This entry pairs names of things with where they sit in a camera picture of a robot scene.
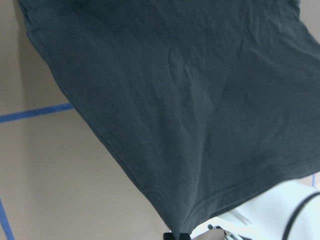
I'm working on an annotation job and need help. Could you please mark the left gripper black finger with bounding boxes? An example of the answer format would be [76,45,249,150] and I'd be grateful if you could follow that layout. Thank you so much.
[163,232,191,240]

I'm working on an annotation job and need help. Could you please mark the black graphic t-shirt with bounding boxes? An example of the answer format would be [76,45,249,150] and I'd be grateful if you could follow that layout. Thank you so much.
[19,0,320,236]

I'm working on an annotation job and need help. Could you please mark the brown paper table cover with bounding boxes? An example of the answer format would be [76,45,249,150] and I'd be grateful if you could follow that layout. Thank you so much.
[0,0,168,240]

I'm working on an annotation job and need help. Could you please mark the blue tape grid lines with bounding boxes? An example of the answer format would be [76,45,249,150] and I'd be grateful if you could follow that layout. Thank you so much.
[0,103,74,240]

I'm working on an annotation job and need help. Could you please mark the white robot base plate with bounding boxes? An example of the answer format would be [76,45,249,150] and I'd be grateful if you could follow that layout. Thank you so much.
[191,172,320,240]

